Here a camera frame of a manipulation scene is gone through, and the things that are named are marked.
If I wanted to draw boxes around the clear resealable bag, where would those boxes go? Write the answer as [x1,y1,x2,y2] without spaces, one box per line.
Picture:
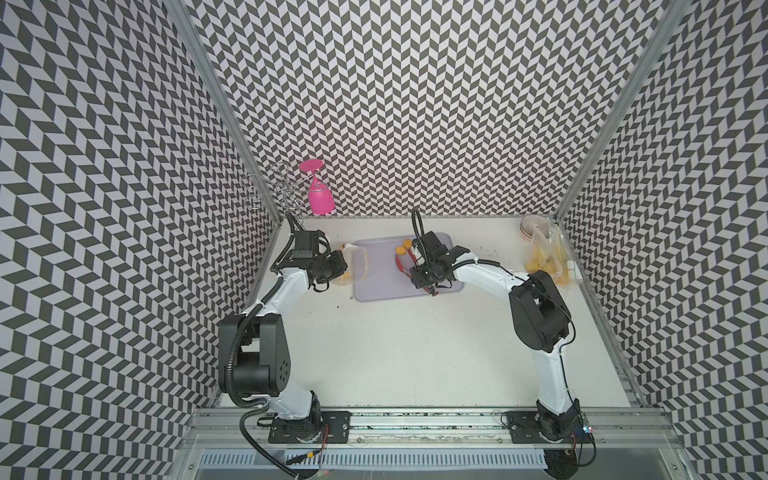
[525,227,571,285]
[553,227,583,285]

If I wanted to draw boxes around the small pink stacked bowls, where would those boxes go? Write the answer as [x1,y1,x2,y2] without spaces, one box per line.
[520,215,553,241]

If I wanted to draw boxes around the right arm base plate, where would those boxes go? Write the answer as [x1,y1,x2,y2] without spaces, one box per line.
[501,410,594,445]

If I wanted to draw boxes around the aluminium mounting rail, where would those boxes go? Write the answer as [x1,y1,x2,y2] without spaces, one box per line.
[181,407,682,449]

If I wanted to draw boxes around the metal wire glass rack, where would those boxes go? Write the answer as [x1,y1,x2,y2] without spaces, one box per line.
[245,172,309,229]

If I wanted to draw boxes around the red metal tongs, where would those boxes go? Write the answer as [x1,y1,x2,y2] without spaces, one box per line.
[395,254,438,297]

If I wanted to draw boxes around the clear bag with cookies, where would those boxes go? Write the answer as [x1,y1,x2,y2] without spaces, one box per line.
[331,242,368,286]

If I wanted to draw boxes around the pink plastic wine glass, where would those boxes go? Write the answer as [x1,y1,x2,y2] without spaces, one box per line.
[299,159,335,215]

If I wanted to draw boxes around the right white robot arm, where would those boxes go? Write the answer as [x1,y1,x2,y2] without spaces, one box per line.
[408,208,583,443]

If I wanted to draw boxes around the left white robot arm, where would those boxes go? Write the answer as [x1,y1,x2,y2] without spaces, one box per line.
[218,212,347,441]

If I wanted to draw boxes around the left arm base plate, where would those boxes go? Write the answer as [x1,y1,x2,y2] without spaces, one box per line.
[268,410,351,444]

